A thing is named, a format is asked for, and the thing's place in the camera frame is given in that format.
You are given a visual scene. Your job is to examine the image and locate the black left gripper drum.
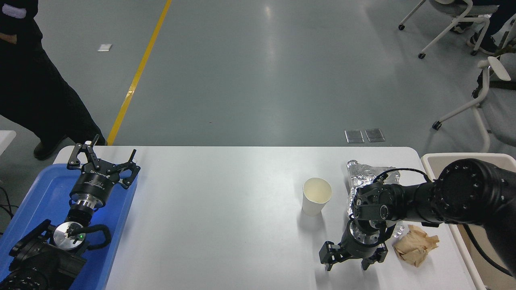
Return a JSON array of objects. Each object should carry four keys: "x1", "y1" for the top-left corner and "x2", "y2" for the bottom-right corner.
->
[{"x1": 70, "y1": 160, "x2": 122, "y2": 207}]

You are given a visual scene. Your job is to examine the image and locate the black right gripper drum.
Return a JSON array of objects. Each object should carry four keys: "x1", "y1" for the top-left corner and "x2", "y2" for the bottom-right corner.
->
[{"x1": 341, "y1": 232, "x2": 388, "y2": 259}]

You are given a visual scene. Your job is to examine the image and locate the white paper cup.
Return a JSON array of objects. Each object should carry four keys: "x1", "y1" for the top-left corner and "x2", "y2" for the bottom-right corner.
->
[{"x1": 302, "y1": 177, "x2": 332, "y2": 216}]

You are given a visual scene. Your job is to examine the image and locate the crumpled tan paper ball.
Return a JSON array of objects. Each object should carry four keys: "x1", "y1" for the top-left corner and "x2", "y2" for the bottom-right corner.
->
[{"x1": 393, "y1": 225, "x2": 440, "y2": 268}]

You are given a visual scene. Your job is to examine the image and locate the blue plastic tray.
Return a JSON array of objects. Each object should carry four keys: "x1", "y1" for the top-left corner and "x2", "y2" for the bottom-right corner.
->
[{"x1": 0, "y1": 163, "x2": 138, "y2": 290}]

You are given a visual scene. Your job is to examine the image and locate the crumpled silver foil tray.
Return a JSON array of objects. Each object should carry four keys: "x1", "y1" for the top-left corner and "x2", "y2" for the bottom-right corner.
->
[{"x1": 347, "y1": 160, "x2": 405, "y2": 238}]

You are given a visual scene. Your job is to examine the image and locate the white side table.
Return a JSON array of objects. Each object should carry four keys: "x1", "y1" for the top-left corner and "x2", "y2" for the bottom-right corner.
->
[{"x1": 0, "y1": 130, "x2": 17, "y2": 155}]

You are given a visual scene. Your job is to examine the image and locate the person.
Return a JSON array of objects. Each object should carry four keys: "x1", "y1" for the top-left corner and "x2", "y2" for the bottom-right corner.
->
[
  {"x1": 0, "y1": 0, "x2": 107, "y2": 161},
  {"x1": 451, "y1": 0, "x2": 516, "y2": 56}
]

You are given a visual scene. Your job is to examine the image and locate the large pale bin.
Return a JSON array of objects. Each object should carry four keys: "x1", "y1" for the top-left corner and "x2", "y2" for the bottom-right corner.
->
[{"x1": 420, "y1": 152, "x2": 516, "y2": 290}]

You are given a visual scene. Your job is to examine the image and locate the white wheeled office chair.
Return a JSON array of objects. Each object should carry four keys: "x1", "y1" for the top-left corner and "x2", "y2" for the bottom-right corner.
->
[
  {"x1": 432, "y1": 56, "x2": 516, "y2": 153},
  {"x1": 398, "y1": 0, "x2": 493, "y2": 60}
]

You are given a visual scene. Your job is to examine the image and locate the black floor cable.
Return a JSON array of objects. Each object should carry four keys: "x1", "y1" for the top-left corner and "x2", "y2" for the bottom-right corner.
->
[{"x1": 0, "y1": 186, "x2": 19, "y2": 234}]

